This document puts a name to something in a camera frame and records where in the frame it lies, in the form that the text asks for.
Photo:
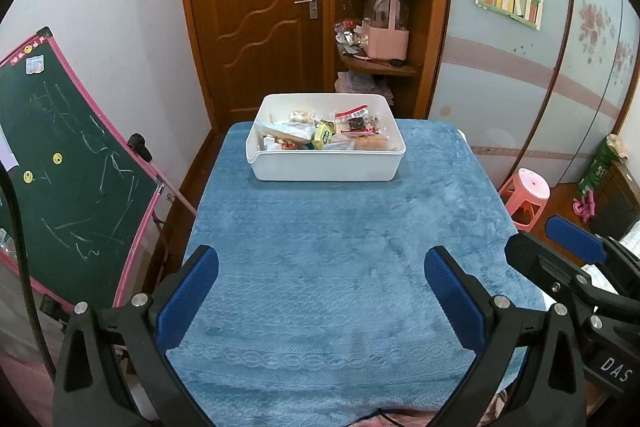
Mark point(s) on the small green snack packet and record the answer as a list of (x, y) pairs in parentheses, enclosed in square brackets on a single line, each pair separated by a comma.
[(322, 135)]

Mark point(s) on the clear brown snack packet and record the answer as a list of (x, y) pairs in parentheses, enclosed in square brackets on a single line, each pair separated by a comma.
[(375, 123)]

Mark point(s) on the red white snack packet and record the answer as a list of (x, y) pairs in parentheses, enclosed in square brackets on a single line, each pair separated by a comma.
[(286, 146)]

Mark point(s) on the wooden corner shelf unit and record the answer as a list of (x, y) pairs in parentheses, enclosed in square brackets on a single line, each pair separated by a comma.
[(435, 32)]

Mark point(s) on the green chalkboard with pink frame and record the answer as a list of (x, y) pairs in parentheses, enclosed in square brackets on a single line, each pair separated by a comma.
[(75, 157)]

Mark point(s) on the pink toy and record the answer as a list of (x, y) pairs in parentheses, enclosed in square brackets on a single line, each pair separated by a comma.
[(584, 209)]

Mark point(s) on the black easel knob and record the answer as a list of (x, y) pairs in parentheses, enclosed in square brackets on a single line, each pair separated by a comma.
[(140, 147)]

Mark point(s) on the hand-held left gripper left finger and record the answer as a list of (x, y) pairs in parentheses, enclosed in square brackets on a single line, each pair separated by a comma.
[(187, 297)]

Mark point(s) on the shiny foil wrappers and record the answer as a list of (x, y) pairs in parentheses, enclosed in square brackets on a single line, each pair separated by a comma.
[(350, 36)]

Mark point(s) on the flowered sliding wardrobe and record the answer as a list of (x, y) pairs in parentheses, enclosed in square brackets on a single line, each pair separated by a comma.
[(500, 107)]

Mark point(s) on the pink storage basket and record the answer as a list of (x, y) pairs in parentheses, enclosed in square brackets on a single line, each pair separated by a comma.
[(385, 42)]

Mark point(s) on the white plastic storage bin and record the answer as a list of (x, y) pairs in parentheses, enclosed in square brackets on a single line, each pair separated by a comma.
[(325, 167)]

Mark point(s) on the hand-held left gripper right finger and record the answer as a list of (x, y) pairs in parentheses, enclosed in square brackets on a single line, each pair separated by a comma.
[(455, 302)]

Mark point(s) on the green bag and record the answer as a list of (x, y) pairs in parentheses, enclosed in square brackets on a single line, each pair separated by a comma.
[(597, 167)]

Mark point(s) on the brown wooden door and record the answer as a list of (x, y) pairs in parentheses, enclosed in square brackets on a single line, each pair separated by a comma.
[(250, 32)]

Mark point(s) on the pink plastic stool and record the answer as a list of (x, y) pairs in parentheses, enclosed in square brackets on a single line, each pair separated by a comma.
[(525, 192)]

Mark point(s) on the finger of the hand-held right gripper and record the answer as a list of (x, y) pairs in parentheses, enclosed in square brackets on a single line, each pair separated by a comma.
[(575, 238), (545, 264)]

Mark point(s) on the blue plush blanket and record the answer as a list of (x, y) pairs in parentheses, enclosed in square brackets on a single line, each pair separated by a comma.
[(325, 257)]

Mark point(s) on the folded pink towels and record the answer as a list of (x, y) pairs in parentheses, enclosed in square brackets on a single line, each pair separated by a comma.
[(360, 84)]

